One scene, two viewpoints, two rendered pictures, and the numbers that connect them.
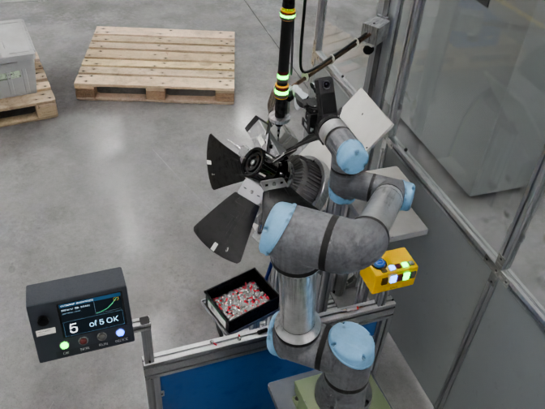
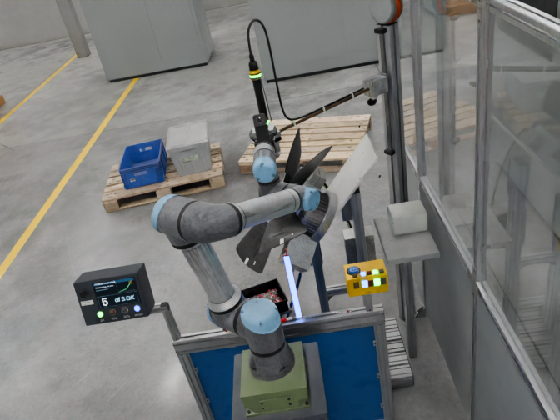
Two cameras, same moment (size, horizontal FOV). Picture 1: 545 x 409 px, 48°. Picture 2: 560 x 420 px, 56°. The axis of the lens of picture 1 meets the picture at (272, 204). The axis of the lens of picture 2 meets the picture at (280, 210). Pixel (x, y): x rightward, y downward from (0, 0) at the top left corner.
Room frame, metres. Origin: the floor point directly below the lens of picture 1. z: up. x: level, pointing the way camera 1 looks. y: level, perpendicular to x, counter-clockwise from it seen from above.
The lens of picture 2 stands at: (-0.10, -0.90, 2.41)
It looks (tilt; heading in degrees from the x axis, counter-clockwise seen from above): 31 degrees down; 27
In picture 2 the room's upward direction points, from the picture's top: 12 degrees counter-clockwise
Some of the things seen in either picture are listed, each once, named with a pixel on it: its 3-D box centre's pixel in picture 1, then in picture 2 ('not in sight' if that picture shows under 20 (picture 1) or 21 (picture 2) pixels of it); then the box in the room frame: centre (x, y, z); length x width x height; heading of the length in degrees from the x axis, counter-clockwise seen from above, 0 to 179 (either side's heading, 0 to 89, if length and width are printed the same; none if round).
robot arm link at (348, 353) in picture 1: (347, 353); (261, 323); (0.95, -0.22, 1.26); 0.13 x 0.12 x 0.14; 72
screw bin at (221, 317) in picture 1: (242, 299); (261, 302); (1.45, 0.08, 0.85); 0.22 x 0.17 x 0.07; 128
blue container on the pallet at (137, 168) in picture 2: not in sight; (144, 163); (3.76, 2.48, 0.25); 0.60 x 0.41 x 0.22; 29
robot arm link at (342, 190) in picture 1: (349, 182); (276, 192); (1.27, -0.20, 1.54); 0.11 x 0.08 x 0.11; 72
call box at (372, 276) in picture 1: (388, 271); (366, 278); (1.47, -0.41, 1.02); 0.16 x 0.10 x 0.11; 112
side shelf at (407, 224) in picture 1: (381, 209); (404, 237); (2.01, -0.46, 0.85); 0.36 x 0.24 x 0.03; 22
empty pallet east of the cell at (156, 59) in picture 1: (161, 62); (307, 142); (4.58, 1.00, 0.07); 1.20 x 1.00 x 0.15; 95
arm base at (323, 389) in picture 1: (345, 383); (269, 352); (0.94, -0.23, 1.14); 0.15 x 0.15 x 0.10
